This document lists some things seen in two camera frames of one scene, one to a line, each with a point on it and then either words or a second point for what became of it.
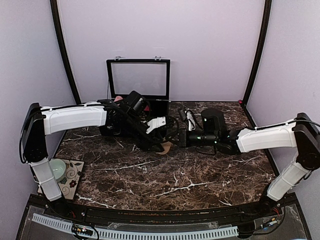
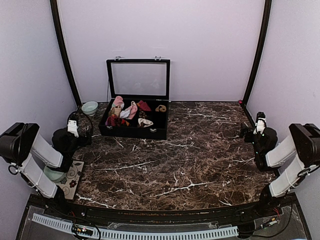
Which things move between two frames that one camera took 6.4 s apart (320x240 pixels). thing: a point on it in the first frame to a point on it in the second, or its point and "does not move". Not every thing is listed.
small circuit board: [81, 230] does not move
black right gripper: [183, 138] to [244, 129]
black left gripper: [146, 144] to [83, 142]
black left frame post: [54, 5] does not move
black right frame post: [264, 33] does not move
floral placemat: [68, 185] does not move
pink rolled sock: [117, 98] does not move
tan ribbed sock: [166, 146] to [161, 108]
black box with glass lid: [150, 77] does not move
